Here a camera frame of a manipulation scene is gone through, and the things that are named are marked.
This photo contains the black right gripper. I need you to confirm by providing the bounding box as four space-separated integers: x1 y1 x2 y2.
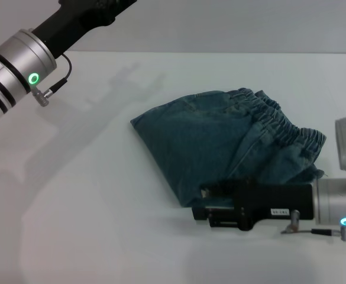
192 178 314 231

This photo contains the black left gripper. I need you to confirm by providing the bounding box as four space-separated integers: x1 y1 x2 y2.
30 0 138 59

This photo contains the blue denim shorts basketball print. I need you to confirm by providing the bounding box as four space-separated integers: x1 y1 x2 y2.
130 87 328 209

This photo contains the left arm black connector cable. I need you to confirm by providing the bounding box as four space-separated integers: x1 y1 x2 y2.
32 53 73 108

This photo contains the arm black connector cable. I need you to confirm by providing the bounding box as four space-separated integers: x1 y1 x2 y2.
32 53 73 108
280 209 346 243

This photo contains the right arm black connector cable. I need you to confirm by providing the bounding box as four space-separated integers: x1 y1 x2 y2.
280 209 346 243

